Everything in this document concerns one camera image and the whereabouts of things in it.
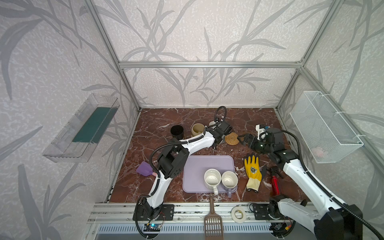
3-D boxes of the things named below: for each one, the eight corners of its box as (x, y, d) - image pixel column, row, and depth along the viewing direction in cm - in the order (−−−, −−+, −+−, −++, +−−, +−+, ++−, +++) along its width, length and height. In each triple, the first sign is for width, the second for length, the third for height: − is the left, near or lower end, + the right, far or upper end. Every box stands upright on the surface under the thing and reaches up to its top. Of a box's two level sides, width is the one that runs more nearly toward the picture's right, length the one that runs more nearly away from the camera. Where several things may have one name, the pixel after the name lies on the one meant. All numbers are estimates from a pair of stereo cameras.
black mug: (173, 143, 102) (170, 133, 93) (174, 134, 107) (171, 124, 97) (184, 143, 102) (182, 133, 93) (184, 134, 107) (183, 124, 97)
